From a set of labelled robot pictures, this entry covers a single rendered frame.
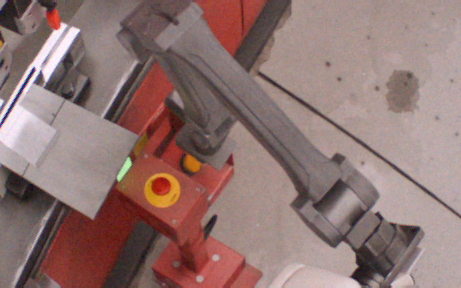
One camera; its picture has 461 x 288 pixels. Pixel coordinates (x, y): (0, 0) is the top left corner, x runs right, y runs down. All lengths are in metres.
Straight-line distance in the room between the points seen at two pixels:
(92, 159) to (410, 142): 1.35
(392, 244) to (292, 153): 0.21
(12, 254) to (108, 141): 0.33
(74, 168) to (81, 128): 0.08
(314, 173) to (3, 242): 0.74
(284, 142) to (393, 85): 1.62
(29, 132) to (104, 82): 0.25
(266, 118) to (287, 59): 1.62
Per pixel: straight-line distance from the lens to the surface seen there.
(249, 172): 2.65
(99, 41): 1.87
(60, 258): 1.89
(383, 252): 1.29
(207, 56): 1.16
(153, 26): 1.16
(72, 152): 1.62
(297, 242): 2.57
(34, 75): 1.72
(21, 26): 1.51
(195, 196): 1.79
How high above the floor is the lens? 2.45
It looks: 66 degrees down
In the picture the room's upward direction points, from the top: 5 degrees counter-clockwise
